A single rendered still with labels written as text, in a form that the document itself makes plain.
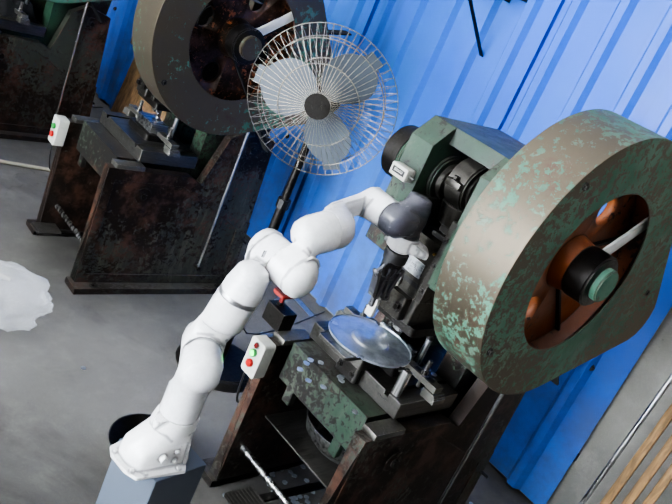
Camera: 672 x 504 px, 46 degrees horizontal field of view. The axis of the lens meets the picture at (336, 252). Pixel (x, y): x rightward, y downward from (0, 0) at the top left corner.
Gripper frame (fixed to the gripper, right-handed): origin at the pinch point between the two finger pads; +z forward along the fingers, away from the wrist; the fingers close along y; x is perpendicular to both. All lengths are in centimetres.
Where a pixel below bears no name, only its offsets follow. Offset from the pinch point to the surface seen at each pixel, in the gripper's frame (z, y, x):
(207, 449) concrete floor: 92, 4, -39
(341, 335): 13.8, 3.2, -3.9
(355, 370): 22.4, -1.0, 3.8
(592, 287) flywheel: -40, -15, 52
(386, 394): 23.1, -4.3, 15.9
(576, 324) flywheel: -19, -41, 43
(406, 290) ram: -6.0, -11.1, 1.4
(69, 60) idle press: 39, -51, -327
